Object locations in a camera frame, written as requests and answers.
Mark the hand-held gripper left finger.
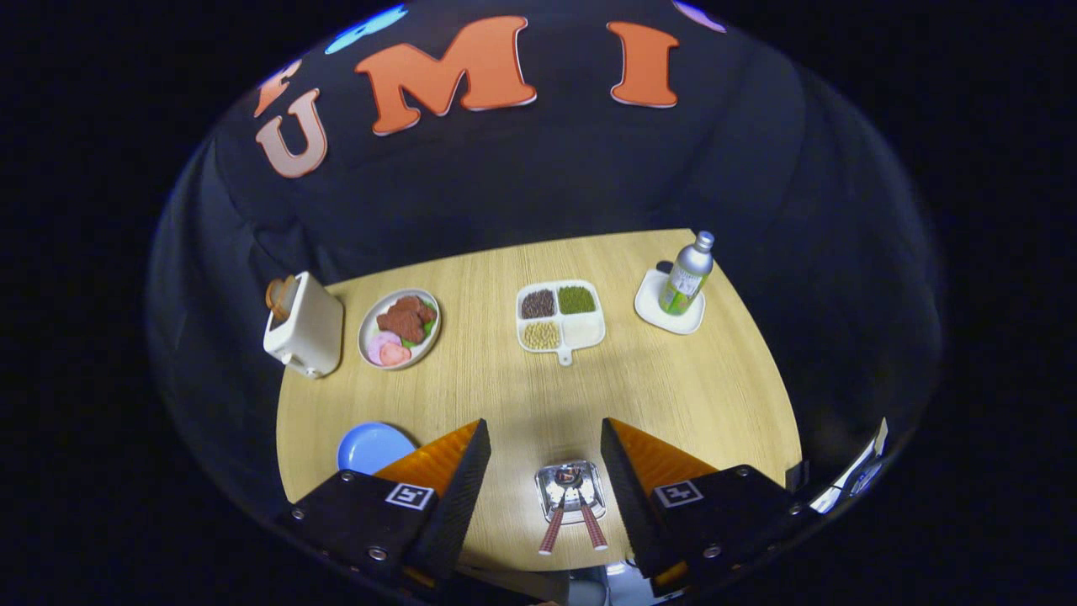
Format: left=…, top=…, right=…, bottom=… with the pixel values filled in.
left=276, top=418, right=493, bottom=590

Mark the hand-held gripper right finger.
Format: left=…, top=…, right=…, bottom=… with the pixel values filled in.
left=600, top=417, right=813, bottom=598

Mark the fork with red checked handle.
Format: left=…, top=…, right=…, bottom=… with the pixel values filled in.
left=576, top=488, right=608, bottom=552

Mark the spoon with red checked handle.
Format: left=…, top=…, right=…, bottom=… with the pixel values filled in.
left=538, top=488, right=566, bottom=556

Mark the blue round plate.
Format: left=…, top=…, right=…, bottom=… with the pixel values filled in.
left=337, top=422, right=417, bottom=476

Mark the white divided dish with beans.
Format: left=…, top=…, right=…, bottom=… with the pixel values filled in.
left=516, top=279, right=607, bottom=368

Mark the oval plate with meat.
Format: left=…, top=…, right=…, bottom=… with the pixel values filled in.
left=358, top=289, right=443, bottom=371

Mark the small white dish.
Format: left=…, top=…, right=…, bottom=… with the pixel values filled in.
left=634, top=267, right=706, bottom=336

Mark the white toaster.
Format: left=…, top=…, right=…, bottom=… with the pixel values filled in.
left=263, top=271, right=345, bottom=380

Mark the silver bottle with green label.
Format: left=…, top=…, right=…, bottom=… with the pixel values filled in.
left=658, top=231, right=716, bottom=316

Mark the bread slice in toaster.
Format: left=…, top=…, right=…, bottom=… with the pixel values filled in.
left=265, top=275, right=297, bottom=322

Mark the metal wire cutlery holder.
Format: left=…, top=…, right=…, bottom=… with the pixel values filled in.
left=534, top=460, right=607, bottom=526

